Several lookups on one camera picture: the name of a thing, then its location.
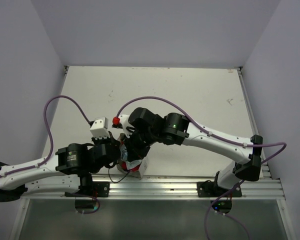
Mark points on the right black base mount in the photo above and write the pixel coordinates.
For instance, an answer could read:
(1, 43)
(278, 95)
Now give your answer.
(209, 189)

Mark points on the red orange snack packet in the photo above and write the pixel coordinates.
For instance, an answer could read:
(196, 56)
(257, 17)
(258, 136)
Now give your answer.
(132, 166)

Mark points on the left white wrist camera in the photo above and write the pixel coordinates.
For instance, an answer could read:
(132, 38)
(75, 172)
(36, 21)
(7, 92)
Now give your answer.
(99, 128)

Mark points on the small silver snack packet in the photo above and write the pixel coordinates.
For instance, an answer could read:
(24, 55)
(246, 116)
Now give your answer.
(123, 152)

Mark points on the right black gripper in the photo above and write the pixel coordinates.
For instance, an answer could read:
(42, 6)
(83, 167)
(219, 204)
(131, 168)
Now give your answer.
(134, 152)

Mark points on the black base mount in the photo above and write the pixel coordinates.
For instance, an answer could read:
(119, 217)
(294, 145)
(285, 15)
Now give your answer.
(96, 189)
(209, 189)

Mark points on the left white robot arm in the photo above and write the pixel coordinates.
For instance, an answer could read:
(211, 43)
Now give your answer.
(70, 171)

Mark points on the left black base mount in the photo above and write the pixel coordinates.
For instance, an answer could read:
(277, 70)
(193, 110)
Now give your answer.
(96, 189)

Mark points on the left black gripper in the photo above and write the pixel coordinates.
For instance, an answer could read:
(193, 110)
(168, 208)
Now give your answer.
(96, 141)

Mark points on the brown paper bag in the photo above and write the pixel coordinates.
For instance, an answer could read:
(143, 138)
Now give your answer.
(139, 174)

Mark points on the aluminium mounting rail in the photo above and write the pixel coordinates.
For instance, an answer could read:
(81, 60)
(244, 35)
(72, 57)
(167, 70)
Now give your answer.
(151, 188)

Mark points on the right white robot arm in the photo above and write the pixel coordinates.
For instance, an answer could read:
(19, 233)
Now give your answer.
(245, 153)

